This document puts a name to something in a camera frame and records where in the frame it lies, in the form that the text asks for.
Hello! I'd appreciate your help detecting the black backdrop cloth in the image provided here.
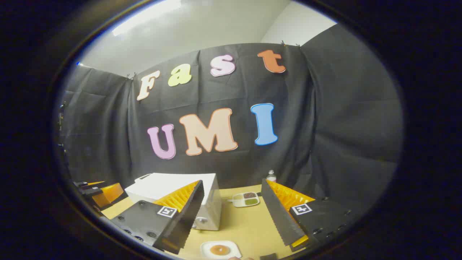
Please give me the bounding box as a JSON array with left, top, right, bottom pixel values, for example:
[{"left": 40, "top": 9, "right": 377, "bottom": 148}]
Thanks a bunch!
[{"left": 58, "top": 23, "right": 404, "bottom": 217}]

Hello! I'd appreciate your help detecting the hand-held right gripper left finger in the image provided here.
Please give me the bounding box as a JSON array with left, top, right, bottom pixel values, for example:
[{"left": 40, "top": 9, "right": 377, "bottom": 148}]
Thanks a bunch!
[{"left": 108, "top": 179, "right": 205, "bottom": 255}]

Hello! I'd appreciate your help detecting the white divided bean tray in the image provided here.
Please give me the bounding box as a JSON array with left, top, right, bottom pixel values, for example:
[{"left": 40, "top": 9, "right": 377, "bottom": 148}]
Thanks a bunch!
[{"left": 227, "top": 192, "right": 260, "bottom": 208}]

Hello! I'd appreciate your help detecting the white square plate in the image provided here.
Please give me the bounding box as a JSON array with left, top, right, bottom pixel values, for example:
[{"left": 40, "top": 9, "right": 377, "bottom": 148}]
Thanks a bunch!
[{"left": 200, "top": 240, "right": 242, "bottom": 260}]

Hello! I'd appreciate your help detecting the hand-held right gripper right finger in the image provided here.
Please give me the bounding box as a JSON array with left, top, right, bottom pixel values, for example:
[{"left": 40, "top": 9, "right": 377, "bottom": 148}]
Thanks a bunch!
[{"left": 261, "top": 178, "right": 356, "bottom": 252}]

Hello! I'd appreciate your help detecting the white microwave oven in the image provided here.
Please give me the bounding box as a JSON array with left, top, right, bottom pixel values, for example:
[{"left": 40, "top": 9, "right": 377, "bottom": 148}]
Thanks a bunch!
[{"left": 125, "top": 173, "right": 222, "bottom": 231}]

